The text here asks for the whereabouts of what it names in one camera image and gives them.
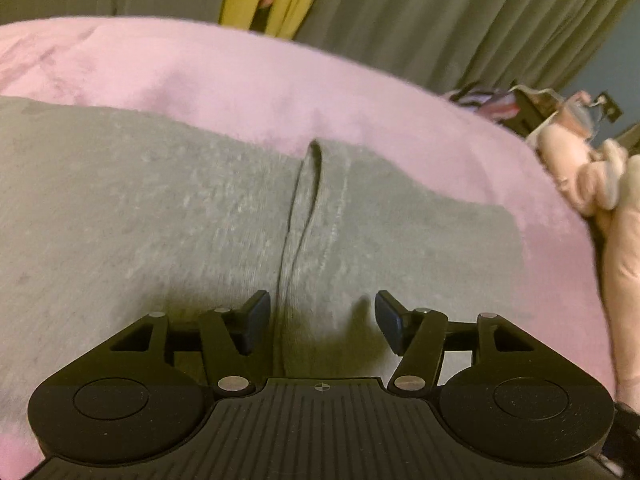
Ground black stand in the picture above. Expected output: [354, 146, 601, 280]
[509, 87, 553, 137]

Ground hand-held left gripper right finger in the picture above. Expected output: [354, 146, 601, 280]
[375, 290, 536, 396]

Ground grey pants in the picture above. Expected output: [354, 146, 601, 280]
[0, 96, 526, 411]

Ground striped cloth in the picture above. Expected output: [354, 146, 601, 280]
[444, 86, 520, 123]

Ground pink plush toy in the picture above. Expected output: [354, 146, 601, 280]
[536, 124, 640, 401]

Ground pink blanket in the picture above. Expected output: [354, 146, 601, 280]
[0, 20, 621, 480]

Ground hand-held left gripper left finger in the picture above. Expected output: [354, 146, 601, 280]
[106, 289, 272, 396]

